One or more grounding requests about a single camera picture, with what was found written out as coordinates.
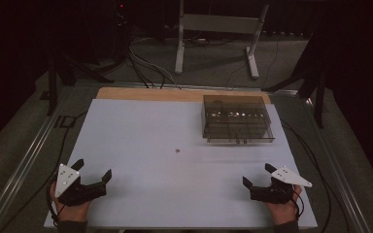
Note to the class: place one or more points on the white metal stand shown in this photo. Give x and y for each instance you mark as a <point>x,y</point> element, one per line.
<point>220,24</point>

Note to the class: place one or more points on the person's left hand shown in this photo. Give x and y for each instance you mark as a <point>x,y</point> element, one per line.
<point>74,212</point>

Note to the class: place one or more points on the clear plastic compartment box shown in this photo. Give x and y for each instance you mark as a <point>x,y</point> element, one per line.
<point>236,118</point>

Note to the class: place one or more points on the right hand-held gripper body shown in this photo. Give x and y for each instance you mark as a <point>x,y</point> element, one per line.
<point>277,191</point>

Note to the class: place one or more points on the person's right hand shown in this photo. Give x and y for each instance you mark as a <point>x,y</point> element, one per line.
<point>283,212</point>

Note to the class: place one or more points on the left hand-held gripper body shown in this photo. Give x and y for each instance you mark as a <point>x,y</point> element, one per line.
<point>77,192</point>

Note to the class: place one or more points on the black tripod stand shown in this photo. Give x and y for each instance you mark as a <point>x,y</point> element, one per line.
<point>61,69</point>
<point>314,81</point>

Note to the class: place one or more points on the aluminium frame rail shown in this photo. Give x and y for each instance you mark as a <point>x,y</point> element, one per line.
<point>22,165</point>
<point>191,84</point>
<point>340,181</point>

